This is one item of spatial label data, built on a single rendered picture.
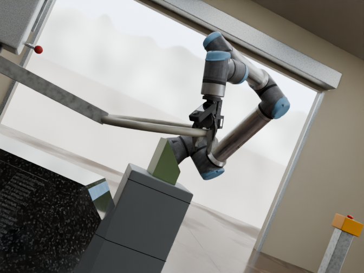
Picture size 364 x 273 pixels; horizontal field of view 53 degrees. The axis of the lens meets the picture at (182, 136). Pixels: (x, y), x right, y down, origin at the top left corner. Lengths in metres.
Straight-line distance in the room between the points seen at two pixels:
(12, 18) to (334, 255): 2.01
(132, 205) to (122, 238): 0.19
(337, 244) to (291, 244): 4.86
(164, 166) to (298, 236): 5.26
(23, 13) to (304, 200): 6.36
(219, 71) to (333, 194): 6.24
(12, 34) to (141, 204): 1.23
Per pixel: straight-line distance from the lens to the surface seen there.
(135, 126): 1.25
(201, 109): 1.31
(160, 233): 2.20
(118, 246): 2.21
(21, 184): 1.16
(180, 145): 2.27
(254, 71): 1.81
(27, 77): 1.34
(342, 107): 7.42
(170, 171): 2.23
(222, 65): 1.34
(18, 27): 1.30
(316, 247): 7.49
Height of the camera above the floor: 1.03
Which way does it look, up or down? 3 degrees up
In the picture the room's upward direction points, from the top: 23 degrees clockwise
